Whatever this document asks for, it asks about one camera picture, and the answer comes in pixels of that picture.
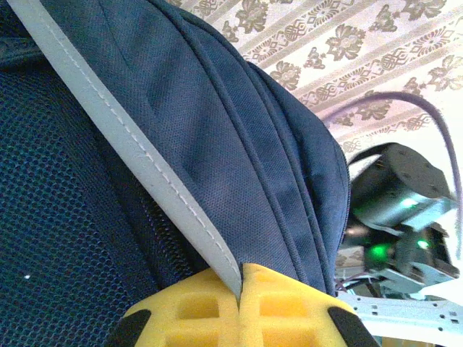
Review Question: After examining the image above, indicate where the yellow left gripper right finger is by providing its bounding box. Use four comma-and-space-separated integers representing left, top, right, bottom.
238, 262, 381, 347

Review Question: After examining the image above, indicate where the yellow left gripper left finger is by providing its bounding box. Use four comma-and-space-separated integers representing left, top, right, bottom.
108, 267, 242, 347

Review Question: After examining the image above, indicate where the navy blue backpack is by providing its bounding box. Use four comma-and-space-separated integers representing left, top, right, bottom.
0, 0, 352, 347

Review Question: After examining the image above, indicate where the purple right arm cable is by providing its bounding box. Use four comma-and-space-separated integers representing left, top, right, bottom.
320, 92, 463, 261

